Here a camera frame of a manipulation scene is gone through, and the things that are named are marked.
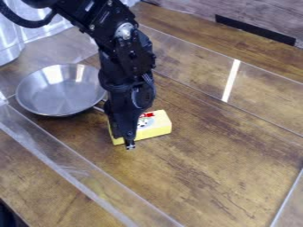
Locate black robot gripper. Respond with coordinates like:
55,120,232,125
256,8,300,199
101,85,157,151

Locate yellow butter block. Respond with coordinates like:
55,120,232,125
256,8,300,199
106,109,172,146

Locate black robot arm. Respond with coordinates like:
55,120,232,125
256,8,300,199
0,0,156,149

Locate silver frying pan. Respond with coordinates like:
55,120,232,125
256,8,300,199
15,64,106,117

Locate black strip on table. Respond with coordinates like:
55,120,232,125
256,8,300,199
214,15,296,46

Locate white sheer curtain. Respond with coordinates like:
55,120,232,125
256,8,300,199
0,0,140,67

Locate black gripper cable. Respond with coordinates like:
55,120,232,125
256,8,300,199
130,72,157,110

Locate clear acrylic front wall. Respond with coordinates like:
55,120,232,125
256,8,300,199
0,98,182,227

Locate clear acrylic wall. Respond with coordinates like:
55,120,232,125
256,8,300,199
0,98,182,227
140,25,303,137

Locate clear acrylic back wall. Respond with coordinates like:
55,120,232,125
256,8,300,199
140,25,303,137

